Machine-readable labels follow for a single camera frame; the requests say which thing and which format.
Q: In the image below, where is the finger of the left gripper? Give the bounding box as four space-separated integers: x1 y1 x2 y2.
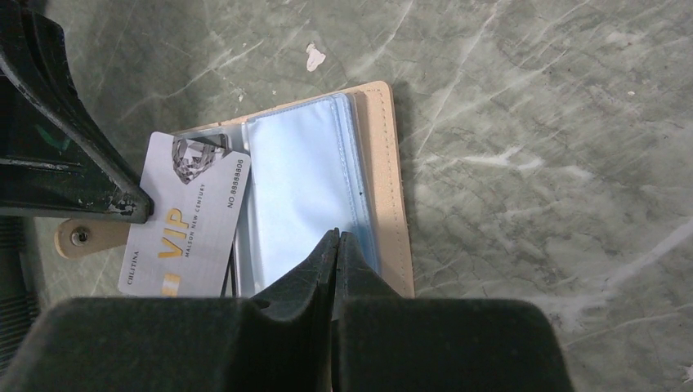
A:
1 1 154 224

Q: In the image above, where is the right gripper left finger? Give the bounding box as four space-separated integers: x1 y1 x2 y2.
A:
1 229 339 391

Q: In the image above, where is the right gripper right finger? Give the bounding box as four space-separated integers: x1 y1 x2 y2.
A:
332 233 573 391

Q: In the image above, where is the silver VIP credit card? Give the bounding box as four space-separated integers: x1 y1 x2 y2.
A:
118 132 251 297

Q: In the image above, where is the black corrugated hose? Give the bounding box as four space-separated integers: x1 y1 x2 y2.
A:
0 216 42 374

